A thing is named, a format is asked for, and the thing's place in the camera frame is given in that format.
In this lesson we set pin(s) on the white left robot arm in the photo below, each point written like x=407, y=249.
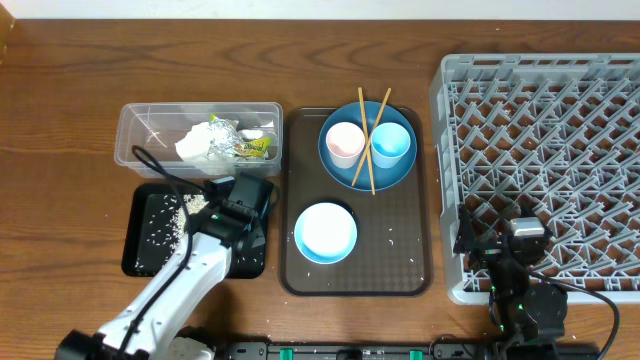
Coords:
x=202, y=259

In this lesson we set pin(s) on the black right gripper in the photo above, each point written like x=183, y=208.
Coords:
x=486, y=251

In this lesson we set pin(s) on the wooden chopstick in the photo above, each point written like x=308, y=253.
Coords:
x=365, y=157
x=378, y=118

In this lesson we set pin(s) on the pink plastic cup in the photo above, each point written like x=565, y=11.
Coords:
x=345, y=142

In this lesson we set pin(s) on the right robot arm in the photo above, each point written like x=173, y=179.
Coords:
x=531, y=315

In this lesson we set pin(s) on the clear plastic waste bin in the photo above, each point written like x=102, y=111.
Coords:
x=157, y=127

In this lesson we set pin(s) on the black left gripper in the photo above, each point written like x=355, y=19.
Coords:
x=261, y=236

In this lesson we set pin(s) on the black plastic tray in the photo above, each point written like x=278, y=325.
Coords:
x=149, y=242

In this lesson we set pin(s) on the light blue plastic cup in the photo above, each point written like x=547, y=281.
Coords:
x=390, y=142

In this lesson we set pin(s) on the brown serving tray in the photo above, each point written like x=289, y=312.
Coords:
x=392, y=253

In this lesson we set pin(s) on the grey dishwasher rack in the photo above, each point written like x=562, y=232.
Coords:
x=559, y=132

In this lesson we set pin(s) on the pile of white rice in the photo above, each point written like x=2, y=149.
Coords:
x=194, y=203

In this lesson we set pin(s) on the white paper napkin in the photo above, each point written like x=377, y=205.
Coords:
x=193, y=149

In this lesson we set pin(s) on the light blue bowl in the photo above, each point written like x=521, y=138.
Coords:
x=325, y=233

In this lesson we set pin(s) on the yellow green snack packet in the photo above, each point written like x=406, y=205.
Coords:
x=257, y=148

